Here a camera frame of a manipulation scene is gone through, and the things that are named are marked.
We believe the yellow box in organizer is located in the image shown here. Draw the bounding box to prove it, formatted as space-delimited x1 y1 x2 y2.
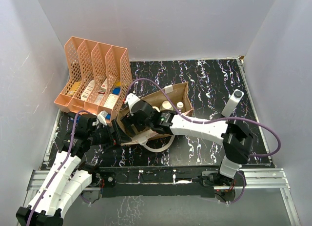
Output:
67 81 81 97

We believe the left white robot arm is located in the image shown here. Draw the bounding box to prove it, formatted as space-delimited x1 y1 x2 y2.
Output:
16 110 131 226

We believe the black front rail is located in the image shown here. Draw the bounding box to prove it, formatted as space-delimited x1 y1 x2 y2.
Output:
99 165 221 198

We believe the white bottle with black cap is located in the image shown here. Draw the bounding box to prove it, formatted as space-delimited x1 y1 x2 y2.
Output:
221 89 244 117

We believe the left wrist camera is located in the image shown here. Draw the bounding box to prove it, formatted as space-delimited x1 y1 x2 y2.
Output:
97 111 108 125

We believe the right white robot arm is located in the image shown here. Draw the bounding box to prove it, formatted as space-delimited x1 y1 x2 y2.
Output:
120 100 254 185

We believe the brown canvas tote bag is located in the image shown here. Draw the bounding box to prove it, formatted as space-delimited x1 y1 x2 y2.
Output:
117 82 194 153

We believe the blue yellow item in organizer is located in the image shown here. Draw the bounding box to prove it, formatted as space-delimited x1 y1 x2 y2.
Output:
112 82 121 95

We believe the blue white small box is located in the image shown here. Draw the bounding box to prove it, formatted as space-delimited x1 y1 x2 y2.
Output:
68 111 80 123

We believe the pink plastic file organizer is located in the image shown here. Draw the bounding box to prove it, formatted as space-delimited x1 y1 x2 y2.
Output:
54 37 133 121

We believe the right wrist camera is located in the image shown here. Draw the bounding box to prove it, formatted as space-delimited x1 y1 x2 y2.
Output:
124 93 140 115

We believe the small clear bottle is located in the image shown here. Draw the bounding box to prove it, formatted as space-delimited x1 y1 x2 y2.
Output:
176 102 184 113

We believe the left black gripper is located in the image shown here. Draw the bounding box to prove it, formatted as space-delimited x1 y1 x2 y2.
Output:
88 119 131 152

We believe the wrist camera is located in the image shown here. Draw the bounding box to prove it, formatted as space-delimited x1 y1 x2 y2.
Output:
124 93 140 115
97 111 108 125

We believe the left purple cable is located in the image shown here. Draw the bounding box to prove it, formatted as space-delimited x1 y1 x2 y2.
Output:
25 110 98 226

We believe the green bottle with beige cap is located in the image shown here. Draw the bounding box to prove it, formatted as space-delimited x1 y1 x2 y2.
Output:
160 101 173 110

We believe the white red box in organizer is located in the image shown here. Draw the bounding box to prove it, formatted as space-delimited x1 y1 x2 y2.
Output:
98 79 108 94

